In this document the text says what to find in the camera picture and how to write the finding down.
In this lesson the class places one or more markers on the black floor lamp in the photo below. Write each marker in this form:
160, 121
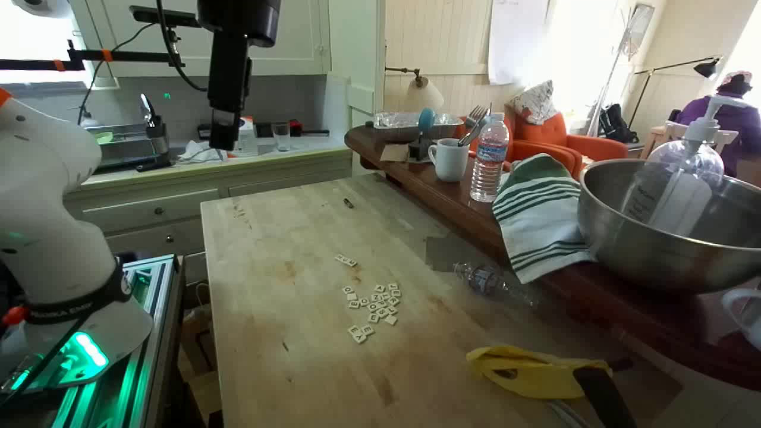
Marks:
703, 66

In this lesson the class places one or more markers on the crumpled clear plastic wrap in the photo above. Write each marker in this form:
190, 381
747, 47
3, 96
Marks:
487, 284

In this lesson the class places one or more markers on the black camera mount rod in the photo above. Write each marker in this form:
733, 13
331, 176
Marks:
78, 58

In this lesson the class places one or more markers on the orange armchair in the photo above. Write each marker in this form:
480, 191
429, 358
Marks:
570, 151

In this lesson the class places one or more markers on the small white table lamp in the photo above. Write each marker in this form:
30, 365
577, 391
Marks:
422, 93

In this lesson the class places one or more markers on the white ceramic mug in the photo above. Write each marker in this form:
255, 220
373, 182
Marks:
447, 157

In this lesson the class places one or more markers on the pile of white letter tiles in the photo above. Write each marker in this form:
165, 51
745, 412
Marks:
379, 304

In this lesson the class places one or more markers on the metal dish rack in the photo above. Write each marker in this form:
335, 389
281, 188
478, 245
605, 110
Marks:
134, 145

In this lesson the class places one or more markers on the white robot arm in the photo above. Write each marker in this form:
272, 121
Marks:
82, 311

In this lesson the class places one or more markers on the large steel mixing bowl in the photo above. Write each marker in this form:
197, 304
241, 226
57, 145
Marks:
722, 249

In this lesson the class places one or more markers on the white kitchen counter cabinet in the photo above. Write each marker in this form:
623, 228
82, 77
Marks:
154, 211

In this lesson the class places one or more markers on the black camera on mount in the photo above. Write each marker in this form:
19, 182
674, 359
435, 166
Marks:
235, 26

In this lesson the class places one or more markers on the yellow handled tool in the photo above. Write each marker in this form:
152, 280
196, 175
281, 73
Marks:
551, 379

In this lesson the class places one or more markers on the clear pump soap bottle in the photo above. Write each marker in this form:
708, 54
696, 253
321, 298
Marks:
677, 179

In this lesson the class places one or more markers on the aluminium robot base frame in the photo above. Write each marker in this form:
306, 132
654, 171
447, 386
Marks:
105, 372

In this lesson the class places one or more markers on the clear plastic water bottle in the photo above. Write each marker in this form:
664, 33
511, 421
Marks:
491, 151

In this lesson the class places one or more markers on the green striped white towel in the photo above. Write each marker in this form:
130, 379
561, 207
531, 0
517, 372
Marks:
535, 210

